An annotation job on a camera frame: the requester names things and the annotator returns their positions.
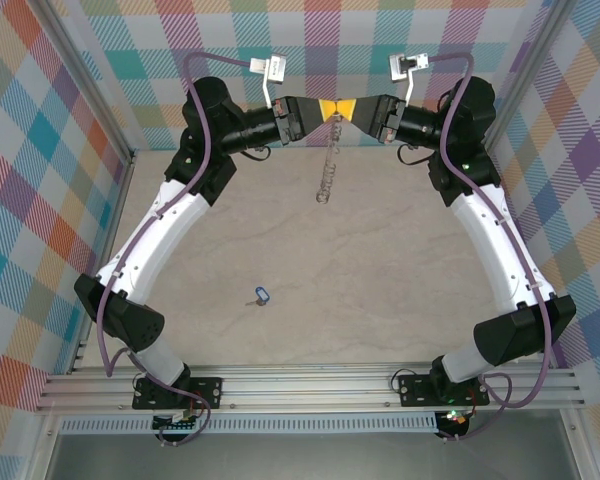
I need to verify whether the metal band with key rings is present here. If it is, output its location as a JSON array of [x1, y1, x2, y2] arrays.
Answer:
[[313, 112, 344, 207]]

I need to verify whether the key with blue tag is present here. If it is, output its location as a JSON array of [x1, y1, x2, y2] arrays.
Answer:
[[244, 285, 273, 308]]

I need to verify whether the small electronics board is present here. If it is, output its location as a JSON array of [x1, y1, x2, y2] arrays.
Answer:
[[152, 409, 204, 434], [437, 407, 474, 437]]

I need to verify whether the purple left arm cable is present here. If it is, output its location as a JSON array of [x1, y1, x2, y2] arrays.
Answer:
[[97, 51, 254, 449]]

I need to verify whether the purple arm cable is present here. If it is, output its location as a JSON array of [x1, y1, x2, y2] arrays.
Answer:
[[97, 51, 254, 449], [427, 52, 556, 444]]

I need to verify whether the thin black right gripper wire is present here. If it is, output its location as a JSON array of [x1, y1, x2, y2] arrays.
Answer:
[[396, 142, 434, 167]]

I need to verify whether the thin black gripper wire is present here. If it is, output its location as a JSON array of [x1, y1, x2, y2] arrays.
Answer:
[[238, 146, 273, 163], [396, 142, 434, 167]]

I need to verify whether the aluminium corner post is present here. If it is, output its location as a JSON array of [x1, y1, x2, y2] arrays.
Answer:
[[36, 0, 137, 166], [477, 0, 574, 161]]

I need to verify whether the thin black left gripper wire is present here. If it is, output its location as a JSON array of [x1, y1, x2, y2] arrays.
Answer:
[[238, 146, 273, 163]]

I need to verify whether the aluminium side rail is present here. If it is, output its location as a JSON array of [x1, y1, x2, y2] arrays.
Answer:
[[67, 149, 136, 376]]

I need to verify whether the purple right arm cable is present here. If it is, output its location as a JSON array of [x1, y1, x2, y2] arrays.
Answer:
[[427, 52, 556, 444]]

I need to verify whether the long aluminium base rail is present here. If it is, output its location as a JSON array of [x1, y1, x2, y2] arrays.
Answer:
[[36, 363, 589, 414]]

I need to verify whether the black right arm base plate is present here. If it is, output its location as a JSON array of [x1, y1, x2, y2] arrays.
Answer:
[[397, 372, 491, 408]]

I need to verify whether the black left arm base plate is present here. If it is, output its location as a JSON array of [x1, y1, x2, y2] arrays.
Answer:
[[132, 375, 225, 412]]

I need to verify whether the slotted grey cable duct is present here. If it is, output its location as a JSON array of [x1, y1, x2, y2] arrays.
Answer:
[[59, 412, 440, 435]]

